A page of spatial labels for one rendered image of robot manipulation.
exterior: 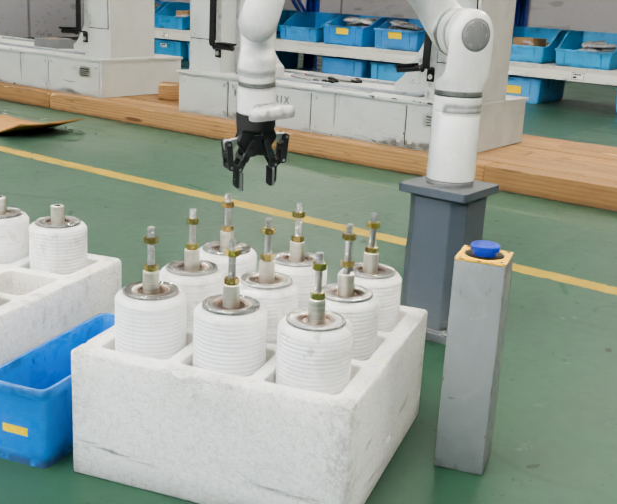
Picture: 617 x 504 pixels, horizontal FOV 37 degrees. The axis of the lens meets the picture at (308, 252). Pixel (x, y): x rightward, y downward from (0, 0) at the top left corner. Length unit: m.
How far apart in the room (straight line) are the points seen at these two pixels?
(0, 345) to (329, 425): 0.53
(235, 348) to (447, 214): 0.70
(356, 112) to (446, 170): 1.92
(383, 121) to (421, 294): 1.84
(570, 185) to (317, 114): 1.12
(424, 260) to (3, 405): 0.85
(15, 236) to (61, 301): 0.19
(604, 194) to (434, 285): 1.45
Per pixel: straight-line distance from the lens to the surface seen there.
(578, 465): 1.44
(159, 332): 1.22
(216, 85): 4.10
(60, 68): 4.87
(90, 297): 1.57
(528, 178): 3.25
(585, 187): 3.18
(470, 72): 1.74
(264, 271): 1.28
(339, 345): 1.13
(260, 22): 1.66
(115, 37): 4.70
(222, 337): 1.16
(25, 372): 1.41
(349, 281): 1.25
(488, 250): 1.26
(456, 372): 1.30
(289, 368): 1.14
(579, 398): 1.66
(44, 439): 1.32
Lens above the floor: 0.65
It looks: 16 degrees down
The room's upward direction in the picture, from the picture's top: 3 degrees clockwise
